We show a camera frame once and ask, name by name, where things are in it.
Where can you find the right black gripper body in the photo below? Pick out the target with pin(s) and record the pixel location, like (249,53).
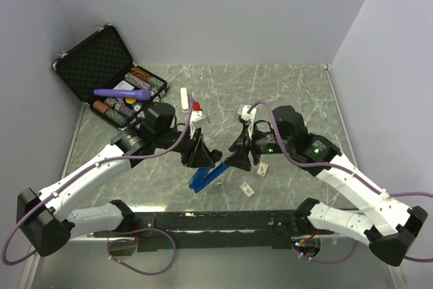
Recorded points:
(261,143)

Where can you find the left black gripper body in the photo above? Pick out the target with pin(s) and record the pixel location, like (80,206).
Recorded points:
(189,151)

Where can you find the blue stapler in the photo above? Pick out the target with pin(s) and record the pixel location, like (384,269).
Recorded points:
(204,176)

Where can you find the white stapler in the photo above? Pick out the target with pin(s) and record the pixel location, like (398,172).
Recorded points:
(184,99)

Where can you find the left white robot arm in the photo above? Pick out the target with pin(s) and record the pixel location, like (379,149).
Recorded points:
(50,217)

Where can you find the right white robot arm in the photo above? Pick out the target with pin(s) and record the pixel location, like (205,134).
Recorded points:
(387,226)

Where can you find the staple box with red label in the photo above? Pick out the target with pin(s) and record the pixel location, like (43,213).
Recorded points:
(262,169)

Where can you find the small white staple box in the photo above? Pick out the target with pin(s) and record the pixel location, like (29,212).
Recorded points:
(247,189)

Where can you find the black poker chip case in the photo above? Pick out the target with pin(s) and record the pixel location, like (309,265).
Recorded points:
(102,61)

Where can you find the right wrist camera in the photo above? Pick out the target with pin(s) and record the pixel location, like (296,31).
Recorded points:
(246,115)

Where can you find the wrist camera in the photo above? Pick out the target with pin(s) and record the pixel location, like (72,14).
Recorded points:
(198,119)
(246,115)

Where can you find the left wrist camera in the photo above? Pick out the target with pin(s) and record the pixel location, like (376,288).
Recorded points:
(198,119)

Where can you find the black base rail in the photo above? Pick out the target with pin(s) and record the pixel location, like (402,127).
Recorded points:
(218,229)

